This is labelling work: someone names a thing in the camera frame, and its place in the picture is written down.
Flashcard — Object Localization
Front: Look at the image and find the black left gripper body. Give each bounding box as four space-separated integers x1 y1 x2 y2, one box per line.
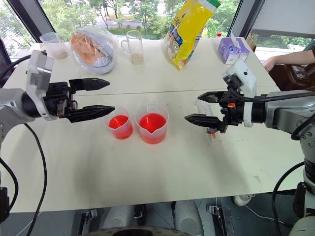
44 82 79 119

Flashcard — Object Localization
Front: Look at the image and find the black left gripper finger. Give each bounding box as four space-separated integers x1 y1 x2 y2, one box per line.
69 78 111 95
66 105 116 123

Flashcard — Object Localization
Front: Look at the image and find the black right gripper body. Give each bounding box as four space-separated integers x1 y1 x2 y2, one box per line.
218 85 245 134

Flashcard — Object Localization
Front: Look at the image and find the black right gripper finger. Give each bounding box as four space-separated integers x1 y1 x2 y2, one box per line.
197 91 226 103
184 113 222 129

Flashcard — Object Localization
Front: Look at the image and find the clear plastic syringe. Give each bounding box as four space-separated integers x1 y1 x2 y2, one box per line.
196 99 219 141

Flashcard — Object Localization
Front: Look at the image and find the small beaker red liquid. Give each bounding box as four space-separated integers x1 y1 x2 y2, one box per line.
103 106 134 140

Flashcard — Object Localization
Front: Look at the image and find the plastic cup with grains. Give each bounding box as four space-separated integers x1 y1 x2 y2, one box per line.
39 32 68 60

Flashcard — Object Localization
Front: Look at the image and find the large beaker red liquid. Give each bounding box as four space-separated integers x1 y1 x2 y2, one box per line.
135 103 169 145

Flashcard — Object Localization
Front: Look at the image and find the bystander bare hand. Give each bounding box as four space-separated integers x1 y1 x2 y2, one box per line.
262 57 279 72

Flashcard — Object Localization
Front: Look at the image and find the clear bag with bread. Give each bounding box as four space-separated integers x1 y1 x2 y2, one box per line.
70 27 119 75

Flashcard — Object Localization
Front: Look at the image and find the purple tissue pack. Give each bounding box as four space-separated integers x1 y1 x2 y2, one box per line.
217 36 250 65

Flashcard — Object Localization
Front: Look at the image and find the glass mug with grains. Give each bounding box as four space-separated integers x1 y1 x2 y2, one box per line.
121 30 144 66

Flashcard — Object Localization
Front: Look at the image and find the yellow snack bag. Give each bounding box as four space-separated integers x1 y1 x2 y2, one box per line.
164 0 222 72

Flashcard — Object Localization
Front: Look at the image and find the dark brown chair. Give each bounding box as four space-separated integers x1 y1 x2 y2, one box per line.
268 63 315 92

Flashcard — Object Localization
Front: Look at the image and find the grey rounded robot leg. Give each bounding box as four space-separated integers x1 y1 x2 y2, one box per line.
102 205 138 236
174 200 205 236

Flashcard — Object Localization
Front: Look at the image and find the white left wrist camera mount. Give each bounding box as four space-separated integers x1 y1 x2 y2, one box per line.
25 50 59 121

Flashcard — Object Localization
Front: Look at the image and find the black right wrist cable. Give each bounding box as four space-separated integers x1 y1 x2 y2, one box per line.
227 85 315 103

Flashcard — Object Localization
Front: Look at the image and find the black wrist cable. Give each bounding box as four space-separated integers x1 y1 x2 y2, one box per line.
0 55 32 83
227 85 315 103

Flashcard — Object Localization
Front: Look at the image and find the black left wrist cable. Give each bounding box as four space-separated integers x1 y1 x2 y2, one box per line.
0 55 32 83

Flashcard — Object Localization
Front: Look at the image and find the black right elbow cable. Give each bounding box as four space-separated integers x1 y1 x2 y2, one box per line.
290 117 315 141

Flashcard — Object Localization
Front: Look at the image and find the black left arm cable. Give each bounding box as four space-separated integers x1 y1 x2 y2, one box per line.
23 122 48 236

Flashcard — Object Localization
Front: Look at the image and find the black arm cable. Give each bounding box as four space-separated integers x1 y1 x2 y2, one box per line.
23 122 48 236
271 161 306 236

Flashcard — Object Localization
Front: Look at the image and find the dark window frame post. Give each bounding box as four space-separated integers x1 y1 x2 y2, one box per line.
226 0 262 39
6 0 56 43

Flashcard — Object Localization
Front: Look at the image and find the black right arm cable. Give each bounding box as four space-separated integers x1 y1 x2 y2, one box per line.
271 161 306 236

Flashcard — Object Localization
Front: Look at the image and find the black left shoulder cable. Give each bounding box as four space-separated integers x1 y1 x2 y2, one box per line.
0 156 19 217

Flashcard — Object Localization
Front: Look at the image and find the black table leg bracket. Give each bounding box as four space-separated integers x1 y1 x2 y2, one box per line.
78 208 98 236
208 204 233 236

